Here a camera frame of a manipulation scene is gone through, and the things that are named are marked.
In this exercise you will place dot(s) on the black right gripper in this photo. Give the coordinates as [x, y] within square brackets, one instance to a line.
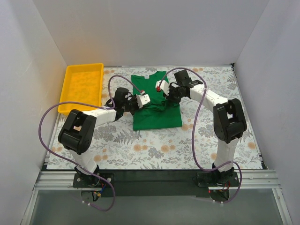
[172, 93]

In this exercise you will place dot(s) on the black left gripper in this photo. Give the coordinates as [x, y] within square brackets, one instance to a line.
[135, 105]

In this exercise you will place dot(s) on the green t shirt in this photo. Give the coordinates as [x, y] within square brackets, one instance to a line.
[159, 113]

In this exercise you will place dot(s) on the yellow plastic tray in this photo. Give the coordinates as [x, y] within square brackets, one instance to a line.
[83, 83]

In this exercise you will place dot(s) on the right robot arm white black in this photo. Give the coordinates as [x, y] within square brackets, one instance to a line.
[229, 124]

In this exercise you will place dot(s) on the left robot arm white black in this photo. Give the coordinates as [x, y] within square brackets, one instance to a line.
[77, 132]

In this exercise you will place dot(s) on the floral table mat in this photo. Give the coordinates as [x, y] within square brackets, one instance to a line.
[116, 145]

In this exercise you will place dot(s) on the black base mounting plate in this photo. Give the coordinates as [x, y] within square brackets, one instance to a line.
[165, 182]

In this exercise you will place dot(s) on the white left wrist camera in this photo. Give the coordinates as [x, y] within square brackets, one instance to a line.
[143, 99]

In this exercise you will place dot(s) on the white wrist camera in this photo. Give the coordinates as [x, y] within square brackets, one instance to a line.
[143, 99]
[162, 86]

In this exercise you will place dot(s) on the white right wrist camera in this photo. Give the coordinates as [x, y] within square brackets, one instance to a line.
[162, 86]

